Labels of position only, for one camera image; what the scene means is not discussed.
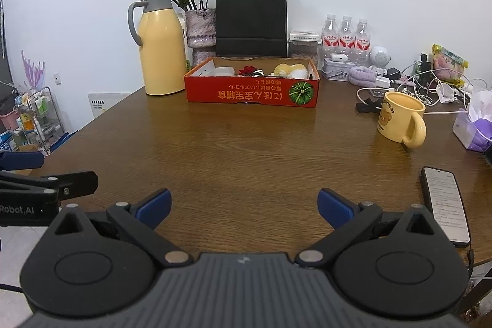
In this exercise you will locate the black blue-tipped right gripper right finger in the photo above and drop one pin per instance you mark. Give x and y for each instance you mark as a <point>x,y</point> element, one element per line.
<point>393,264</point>

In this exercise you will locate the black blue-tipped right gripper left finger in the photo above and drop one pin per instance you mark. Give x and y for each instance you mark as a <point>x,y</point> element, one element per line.
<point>89,264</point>

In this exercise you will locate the red artificial rose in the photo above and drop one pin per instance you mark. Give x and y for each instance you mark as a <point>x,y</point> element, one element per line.
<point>247,71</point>

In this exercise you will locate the clear plastic bag bundle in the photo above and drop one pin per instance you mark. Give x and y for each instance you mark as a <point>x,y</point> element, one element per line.
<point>222,72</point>

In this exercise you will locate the metal storage cart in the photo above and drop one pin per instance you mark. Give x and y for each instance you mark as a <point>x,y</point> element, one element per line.
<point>32,119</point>

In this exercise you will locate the smartphone with lit screen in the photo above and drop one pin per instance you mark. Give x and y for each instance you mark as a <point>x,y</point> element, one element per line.
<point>443,199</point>

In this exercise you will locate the yellow bear mug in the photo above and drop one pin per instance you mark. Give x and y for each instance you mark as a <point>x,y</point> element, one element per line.
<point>401,119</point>

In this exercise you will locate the purple tissue gift bag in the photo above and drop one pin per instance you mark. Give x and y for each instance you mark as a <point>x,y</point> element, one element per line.
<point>473,125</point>

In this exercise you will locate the black hair bow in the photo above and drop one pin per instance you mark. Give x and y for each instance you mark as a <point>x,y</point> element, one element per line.
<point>369,106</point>

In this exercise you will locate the purple fluffy scrunchie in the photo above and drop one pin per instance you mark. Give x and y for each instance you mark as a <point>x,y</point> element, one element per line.
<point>362,76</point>

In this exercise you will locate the pink plush snack packet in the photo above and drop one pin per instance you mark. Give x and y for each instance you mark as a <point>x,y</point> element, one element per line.
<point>448,66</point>

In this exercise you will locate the lavender tin box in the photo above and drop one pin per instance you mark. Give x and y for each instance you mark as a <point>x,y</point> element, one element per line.
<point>337,70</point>

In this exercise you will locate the white earbuds case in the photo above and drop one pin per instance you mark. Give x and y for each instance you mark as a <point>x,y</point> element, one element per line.
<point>338,57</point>

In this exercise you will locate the yellow white plush toy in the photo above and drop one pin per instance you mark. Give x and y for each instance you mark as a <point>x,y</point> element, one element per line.
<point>296,71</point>

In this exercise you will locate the milk carton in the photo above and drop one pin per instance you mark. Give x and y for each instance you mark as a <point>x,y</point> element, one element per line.
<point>188,57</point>

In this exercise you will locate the red cardboard box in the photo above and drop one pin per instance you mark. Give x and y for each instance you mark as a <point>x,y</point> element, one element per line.
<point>260,88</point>

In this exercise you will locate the water bottle left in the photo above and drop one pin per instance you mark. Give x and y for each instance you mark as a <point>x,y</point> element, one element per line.
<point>330,36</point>

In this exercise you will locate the water bottle middle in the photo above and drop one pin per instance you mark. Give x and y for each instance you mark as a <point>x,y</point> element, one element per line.
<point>346,36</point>

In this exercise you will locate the clear acrylic organizer box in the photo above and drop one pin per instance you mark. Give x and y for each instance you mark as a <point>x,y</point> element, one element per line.
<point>303,44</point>

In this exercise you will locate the pink white ceramic vase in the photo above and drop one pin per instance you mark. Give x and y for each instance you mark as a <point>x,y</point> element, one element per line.
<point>201,34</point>

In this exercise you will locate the black paper shopping bag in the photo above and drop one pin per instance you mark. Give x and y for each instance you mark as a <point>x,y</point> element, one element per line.
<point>251,28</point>

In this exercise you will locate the white wall outlet panel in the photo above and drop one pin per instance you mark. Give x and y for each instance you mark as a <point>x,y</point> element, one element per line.
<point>100,102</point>

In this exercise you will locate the yellow thermos jug grey handle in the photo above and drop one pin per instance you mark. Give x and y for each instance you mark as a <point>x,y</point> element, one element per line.
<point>155,28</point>

